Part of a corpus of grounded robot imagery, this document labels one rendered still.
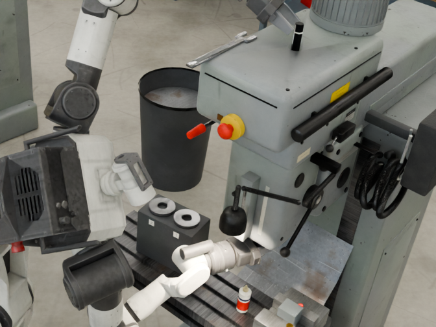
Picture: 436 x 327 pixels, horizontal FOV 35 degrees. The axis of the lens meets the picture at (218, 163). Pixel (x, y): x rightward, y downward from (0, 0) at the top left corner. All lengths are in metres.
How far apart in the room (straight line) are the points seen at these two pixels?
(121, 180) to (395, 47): 0.96
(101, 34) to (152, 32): 4.39
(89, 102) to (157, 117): 2.27
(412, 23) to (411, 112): 0.30
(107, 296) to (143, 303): 0.27
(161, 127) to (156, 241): 1.64
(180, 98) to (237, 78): 2.59
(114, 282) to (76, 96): 0.45
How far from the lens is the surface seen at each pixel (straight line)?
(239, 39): 1.72
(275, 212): 1.87
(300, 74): 1.61
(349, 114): 1.90
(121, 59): 5.64
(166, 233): 2.33
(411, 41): 2.23
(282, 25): 1.69
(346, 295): 2.55
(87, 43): 1.71
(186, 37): 6.07
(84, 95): 1.66
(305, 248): 2.47
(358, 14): 1.83
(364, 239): 2.37
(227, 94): 1.61
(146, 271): 2.41
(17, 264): 2.12
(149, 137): 4.05
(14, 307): 2.15
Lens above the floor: 2.64
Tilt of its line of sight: 36 degrees down
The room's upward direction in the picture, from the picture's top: 7 degrees clockwise
